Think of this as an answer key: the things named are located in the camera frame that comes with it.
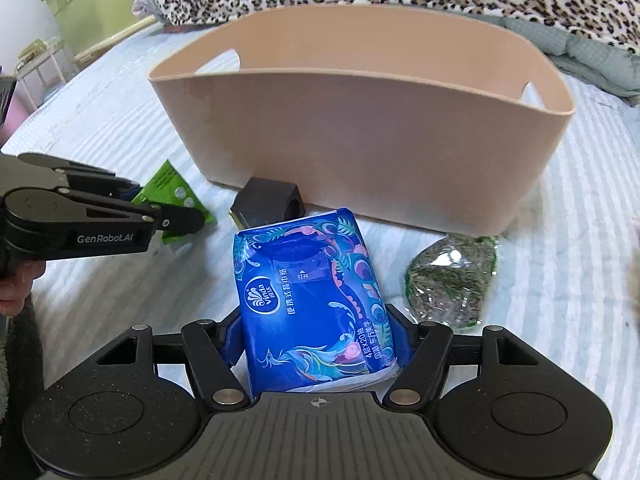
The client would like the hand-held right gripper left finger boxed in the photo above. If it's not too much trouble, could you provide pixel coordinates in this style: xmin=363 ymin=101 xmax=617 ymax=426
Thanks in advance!
xmin=95 ymin=307 xmax=252 ymax=407

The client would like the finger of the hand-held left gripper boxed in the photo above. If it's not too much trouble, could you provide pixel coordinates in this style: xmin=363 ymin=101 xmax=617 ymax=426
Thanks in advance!
xmin=82 ymin=196 xmax=207 ymax=236
xmin=20 ymin=152 xmax=145 ymax=202

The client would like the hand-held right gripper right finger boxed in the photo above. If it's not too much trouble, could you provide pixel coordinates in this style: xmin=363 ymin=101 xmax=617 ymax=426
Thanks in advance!
xmin=384 ymin=304 xmax=545 ymax=407

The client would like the green snack packet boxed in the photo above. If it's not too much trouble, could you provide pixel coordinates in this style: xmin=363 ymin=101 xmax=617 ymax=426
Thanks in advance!
xmin=131 ymin=159 xmax=217 ymax=246

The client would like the blue tissue pack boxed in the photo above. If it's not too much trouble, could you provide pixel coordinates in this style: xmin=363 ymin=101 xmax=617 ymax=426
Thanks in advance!
xmin=232 ymin=208 xmax=399 ymax=394

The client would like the beige plastic basket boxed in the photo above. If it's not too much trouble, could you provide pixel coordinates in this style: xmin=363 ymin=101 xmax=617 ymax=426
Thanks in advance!
xmin=147 ymin=3 xmax=575 ymax=237

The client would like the person's left hand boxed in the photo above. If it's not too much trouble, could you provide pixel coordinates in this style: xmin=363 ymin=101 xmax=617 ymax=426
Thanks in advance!
xmin=0 ymin=260 xmax=47 ymax=317

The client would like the clear bag of green herbs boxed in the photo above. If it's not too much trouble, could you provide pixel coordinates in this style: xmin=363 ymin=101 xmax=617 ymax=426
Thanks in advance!
xmin=403 ymin=233 xmax=501 ymax=332

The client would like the dark brown block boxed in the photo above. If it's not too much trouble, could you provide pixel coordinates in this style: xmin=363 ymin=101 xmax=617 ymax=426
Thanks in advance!
xmin=230 ymin=177 xmax=307 ymax=229

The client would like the dark flat object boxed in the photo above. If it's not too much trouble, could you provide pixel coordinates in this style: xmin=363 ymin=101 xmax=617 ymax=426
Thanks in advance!
xmin=0 ymin=75 xmax=19 ymax=132

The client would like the white small rack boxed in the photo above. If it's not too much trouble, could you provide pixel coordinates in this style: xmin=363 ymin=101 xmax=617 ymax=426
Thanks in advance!
xmin=14 ymin=37 xmax=69 ymax=112

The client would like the green storage box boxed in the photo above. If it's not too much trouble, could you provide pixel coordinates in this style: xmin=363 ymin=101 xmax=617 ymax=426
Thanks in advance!
xmin=40 ymin=0 xmax=174 ymax=54

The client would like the grey green quilt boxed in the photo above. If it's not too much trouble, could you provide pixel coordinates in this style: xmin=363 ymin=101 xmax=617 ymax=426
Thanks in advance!
xmin=477 ymin=14 xmax=640 ymax=107

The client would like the wooden bed rail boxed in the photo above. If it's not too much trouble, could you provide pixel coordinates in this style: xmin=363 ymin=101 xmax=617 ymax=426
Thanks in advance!
xmin=73 ymin=13 xmax=159 ymax=67

